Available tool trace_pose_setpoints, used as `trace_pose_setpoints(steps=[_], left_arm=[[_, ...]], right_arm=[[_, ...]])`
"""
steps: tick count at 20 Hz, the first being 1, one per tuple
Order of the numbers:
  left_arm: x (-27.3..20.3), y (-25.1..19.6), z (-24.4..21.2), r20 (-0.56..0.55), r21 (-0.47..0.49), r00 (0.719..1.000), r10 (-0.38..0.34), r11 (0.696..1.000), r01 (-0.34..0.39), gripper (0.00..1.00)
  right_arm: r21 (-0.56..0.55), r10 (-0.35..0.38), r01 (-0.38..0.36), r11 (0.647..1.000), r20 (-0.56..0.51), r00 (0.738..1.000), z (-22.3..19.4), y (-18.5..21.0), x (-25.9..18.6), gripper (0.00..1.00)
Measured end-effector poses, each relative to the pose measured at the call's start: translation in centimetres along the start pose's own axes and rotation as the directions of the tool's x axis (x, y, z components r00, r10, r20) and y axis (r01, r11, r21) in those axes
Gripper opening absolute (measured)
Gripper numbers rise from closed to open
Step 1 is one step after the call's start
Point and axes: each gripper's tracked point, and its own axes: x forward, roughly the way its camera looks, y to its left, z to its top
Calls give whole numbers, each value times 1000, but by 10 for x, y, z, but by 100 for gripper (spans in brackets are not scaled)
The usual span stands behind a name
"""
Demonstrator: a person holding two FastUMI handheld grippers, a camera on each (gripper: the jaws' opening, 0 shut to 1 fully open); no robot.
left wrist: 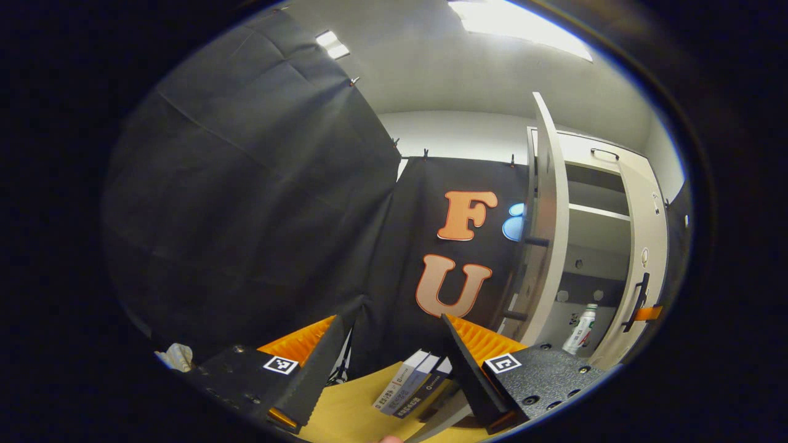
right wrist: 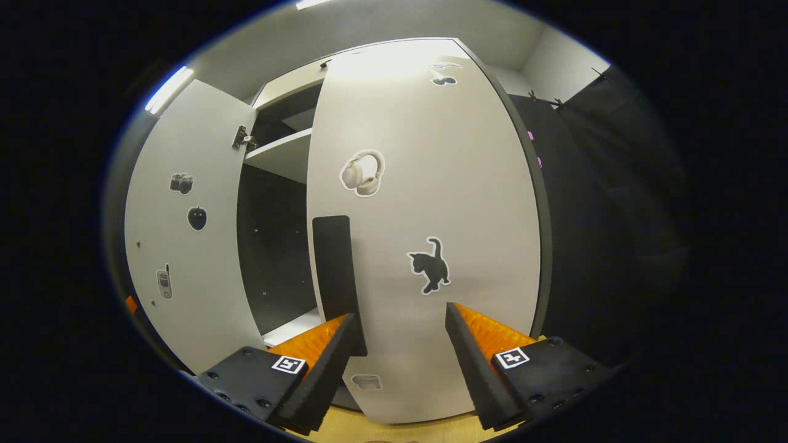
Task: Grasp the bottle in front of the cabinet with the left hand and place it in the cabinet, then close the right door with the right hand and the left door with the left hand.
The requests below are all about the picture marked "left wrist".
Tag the white cabinet door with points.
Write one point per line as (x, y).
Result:
(551, 234)
(646, 234)

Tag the long ceiling light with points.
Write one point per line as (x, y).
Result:
(517, 27)

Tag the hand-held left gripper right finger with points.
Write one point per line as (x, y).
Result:
(471, 369)

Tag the black backdrop cloth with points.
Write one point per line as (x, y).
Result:
(246, 215)

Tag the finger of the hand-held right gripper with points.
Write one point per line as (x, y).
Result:
(648, 313)

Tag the white cabinet shelf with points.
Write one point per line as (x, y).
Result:
(597, 212)

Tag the white cabinet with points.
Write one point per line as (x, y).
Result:
(588, 147)

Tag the grey blue book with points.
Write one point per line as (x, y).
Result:
(415, 384)

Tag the crumpled white cloth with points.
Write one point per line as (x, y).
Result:
(175, 358)

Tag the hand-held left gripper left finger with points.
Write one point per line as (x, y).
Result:
(317, 375)

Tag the dark blue book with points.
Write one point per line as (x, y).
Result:
(431, 391)

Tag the white plastic bottle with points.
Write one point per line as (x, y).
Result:
(580, 332)

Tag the small ceiling light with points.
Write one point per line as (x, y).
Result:
(332, 44)

